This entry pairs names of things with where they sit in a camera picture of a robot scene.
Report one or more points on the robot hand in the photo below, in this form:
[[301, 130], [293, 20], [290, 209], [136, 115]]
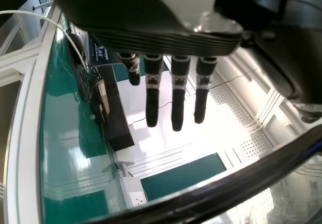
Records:
[[151, 20]]

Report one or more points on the black oven with glass door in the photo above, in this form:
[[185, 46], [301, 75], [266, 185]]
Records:
[[226, 186]]

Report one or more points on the black printed panel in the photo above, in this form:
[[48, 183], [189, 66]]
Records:
[[99, 54]]

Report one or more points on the black rounded stand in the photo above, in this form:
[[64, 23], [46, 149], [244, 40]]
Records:
[[75, 45]]

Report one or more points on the small device with brown screen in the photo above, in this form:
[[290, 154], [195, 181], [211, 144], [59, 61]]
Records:
[[103, 95]]

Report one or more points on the long black box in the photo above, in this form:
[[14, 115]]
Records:
[[118, 123]]

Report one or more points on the white socket strip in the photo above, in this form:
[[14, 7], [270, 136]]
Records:
[[134, 192]]

